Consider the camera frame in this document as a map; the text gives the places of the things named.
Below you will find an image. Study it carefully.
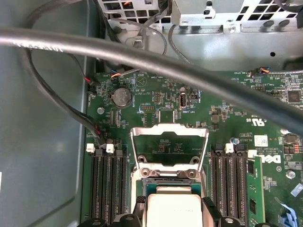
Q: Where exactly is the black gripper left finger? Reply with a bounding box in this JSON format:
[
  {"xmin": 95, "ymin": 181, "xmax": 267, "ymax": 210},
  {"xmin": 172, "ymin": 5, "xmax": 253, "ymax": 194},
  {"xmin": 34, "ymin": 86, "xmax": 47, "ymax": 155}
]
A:
[{"xmin": 80, "ymin": 195, "xmax": 149, "ymax": 227}]

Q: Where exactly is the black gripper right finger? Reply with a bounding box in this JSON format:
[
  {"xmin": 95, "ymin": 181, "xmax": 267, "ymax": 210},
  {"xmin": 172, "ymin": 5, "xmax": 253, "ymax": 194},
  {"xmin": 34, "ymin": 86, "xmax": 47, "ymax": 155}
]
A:
[{"xmin": 201, "ymin": 195, "xmax": 268, "ymax": 227}]

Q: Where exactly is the CPU with silver top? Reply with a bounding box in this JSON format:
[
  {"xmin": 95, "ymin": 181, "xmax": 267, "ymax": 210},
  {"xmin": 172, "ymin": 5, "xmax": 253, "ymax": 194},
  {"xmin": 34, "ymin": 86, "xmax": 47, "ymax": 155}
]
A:
[{"xmin": 144, "ymin": 184, "xmax": 204, "ymax": 227}]

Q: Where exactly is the metal socket cover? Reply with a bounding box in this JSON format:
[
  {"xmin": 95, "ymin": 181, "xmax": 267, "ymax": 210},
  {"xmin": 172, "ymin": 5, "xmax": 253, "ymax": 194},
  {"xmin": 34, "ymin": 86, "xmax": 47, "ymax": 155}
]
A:
[{"xmin": 129, "ymin": 123, "xmax": 210, "ymax": 172}]

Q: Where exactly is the black RAM slot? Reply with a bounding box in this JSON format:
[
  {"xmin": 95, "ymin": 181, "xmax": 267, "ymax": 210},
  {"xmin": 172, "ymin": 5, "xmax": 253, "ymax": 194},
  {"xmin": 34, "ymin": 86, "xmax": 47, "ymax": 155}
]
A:
[
  {"xmin": 115, "ymin": 148, "xmax": 130, "ymax": 227},
  {"xmin": 210, "ymin": 148, "xmax": 223, "ymax": 227},
  {"xmin": 223, "ymin": 143, "xmax": 235, "ymax": 227},
  {"xmin": 94, "ymin": 148, "xmax": 106, "ymax": 227},
  {"xmin": 86, "ymin": 143, "xmax": 98, "ymax": 227},
  {"xmin": 105, "ymin": 143, "xmax": 116, "ymax": 227},
  {"xmin": 234, "ymin": 148, "xmax": 249, "ymax": 227}
]

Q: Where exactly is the CPU socket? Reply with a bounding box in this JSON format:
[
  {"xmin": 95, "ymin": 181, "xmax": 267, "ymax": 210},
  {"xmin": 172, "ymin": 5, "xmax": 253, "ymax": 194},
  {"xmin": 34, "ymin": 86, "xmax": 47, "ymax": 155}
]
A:
[{"xmin": 130, "ymin": 162, "xmax": 210, "ymax": 227}]

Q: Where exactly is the green RAM stick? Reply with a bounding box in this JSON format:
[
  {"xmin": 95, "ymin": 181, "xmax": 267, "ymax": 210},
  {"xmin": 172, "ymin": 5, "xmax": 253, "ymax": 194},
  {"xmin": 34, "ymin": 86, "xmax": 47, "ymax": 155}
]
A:
[{"xmin": 246, "ymin": 150, "xmax": 265, "ymax": 227}]

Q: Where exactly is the green motherboard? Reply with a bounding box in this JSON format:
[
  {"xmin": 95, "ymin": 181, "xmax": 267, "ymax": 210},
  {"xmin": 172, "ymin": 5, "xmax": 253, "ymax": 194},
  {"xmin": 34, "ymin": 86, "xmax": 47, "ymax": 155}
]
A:
[{"xmin": 80, "ymin": 68, "xmax": 303, "ymax": 227}]

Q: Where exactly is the dark open PC case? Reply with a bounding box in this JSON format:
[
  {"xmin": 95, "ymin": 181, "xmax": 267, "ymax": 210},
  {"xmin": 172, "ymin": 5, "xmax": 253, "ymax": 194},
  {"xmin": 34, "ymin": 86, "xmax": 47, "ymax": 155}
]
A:
[{"xmin": 0, "ymin": 0, "xmax": 303, "ymax": 227}]

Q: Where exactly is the silver coin battery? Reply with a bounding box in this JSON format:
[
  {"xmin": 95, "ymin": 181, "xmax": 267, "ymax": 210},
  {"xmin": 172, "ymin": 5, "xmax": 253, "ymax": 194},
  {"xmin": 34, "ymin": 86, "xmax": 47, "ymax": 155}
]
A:
[{"xmin": 111, "ymin": 87, "xmax": 132, "ymax": 106}]

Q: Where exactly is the internal USB port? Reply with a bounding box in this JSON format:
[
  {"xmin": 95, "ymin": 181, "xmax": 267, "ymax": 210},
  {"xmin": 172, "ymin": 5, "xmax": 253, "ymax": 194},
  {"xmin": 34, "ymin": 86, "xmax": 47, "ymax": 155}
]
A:
[{"xmin": 179, "ymin": 87, "xmax": 189, "ymax": 111}]

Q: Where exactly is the silver metal drive cage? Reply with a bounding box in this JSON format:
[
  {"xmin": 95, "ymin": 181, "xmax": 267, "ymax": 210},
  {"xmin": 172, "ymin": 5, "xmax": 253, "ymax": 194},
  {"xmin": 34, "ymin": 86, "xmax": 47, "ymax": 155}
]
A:
[{"xmin": 104, "ymin": 0, "xmax": 303, "ymax": 69}]

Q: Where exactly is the thin black flat cable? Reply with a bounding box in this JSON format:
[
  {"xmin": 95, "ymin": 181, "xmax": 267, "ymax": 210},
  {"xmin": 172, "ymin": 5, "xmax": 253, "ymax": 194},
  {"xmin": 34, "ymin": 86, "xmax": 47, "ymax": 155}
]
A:
[{"xmin": 23, "ymin": 0, "xmax": 105, "ymax": 147}]

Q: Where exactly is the coloured wire connector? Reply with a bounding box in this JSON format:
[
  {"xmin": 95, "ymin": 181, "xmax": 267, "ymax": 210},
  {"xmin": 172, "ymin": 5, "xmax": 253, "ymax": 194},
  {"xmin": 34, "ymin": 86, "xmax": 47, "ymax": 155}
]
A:
[
  {"xmin": 110, "ymin": 70, "xmax": 140, "ymax": 79},
  {"xmin": 250, "ymin": 67, "xmax": 270, "ymax": 78}
]

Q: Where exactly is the thick black cable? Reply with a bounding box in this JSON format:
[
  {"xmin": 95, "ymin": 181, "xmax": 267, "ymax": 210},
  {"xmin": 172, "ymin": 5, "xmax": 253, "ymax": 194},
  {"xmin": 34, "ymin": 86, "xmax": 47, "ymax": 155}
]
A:
[{"xmin": 0, "ymin": 27, "xmax": 303, "ymax": 138}]

